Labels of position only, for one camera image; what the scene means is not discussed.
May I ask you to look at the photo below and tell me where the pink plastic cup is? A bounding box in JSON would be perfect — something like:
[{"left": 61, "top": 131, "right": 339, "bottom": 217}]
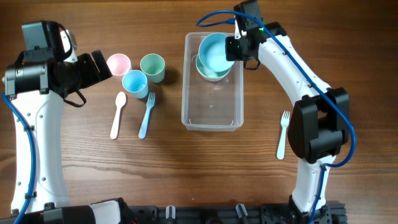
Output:
[{"left": 106, "top": 54, "right": 132, "bottom": 77}]

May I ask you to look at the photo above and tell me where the blue plastic bowl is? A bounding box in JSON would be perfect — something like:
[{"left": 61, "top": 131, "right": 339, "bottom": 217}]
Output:
[{"left": 198, "top": 32, "right": 234, "bottom": 72}]

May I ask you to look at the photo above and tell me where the blue plastic cup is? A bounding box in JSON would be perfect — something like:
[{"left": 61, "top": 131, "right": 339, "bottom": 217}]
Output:
[{"left": 122, "top": 70, "right": 149, "bottom": 99}]

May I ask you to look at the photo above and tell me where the white plastic spoon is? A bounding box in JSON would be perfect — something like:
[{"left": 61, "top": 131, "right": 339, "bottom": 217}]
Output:
[{"left": 109, "top": 91, "right": 127, "bottom": 139}]

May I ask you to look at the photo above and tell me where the white plastic bowl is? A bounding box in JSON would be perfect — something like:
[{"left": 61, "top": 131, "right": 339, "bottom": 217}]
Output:
[{"left": 195, "top": 54, "right": 232, "bottom": 83}]

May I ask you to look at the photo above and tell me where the green plastic bowl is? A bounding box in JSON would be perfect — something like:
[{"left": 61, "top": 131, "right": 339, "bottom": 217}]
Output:
[{"left": 195, "top": 54, "right": 231, "bottom": 79}]

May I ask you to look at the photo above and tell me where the green plastic cup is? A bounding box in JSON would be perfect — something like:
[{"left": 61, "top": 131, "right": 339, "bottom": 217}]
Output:
[{"left": 140, "top": 54, "right": 165, "bottom": 83}]

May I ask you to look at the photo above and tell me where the light blue plastic fork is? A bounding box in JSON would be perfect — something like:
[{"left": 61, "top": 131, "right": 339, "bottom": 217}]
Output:
[{"left": 138, "top": 92, "right": 155, "bottom": 139}]

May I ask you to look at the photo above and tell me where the mint green plastic fork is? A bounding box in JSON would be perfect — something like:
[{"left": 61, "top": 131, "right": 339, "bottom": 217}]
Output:
[{"left": 276, "top": 111, "right": 290, "bottom": 160}]

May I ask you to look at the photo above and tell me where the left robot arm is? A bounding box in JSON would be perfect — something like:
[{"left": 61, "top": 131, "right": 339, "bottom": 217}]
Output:
[{"left": 2, "top": 49, "right": 129, "bottom": 223}]

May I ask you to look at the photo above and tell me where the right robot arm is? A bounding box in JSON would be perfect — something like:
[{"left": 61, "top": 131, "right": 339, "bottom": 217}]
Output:
[{"left": 226, "top": 22, "right": 356, "bottom": 223}]

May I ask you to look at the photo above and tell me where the clear plastic container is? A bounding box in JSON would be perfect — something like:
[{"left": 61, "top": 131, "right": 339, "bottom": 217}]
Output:
[{"left": 181, "top": 32, "right": 244, "bottom": 131}]

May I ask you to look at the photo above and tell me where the right blue cable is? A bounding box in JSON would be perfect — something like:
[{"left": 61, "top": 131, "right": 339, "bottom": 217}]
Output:
[{"left": 196, "top": 9, "right": 357, "bottom": 224}]

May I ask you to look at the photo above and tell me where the blue cable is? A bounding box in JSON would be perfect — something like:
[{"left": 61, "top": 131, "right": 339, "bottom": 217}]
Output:
[
  {"left": 1, "top": 91, "right": 37, "bottom": 224},
  {"left": 196, "top": 9, "right": 357, "bottom": 224}
]

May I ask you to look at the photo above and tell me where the left blue cable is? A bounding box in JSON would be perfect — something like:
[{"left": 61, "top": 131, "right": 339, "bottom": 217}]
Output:
[{"left": 1, "top": 91, "right": 37, "bottom": 224}]

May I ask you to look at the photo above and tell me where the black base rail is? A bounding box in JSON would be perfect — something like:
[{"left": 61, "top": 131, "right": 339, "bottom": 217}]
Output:
[{"left": 124, "top": 201, "right": 348, "bottom": 224}]

